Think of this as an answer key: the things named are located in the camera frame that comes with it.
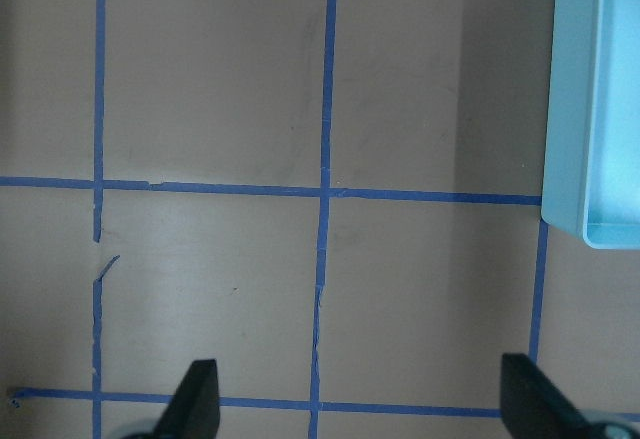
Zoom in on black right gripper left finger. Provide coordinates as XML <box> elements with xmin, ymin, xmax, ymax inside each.
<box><xmin>152</xmin><ymin>359</ymin><xmax>221</xmax><ymax>439</ymax></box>

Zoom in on light blue plastic bin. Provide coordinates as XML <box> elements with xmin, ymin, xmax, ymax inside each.
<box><xmin>541</xmin><ymin>0</ymin><xmax>639</xmax><ymax>250</ymax></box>

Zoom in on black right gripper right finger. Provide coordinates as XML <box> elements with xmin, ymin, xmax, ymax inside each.
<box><xmin>500</xmin><ymin>353</ymin><xmax>602</xmax><ymax>439</ymax></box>

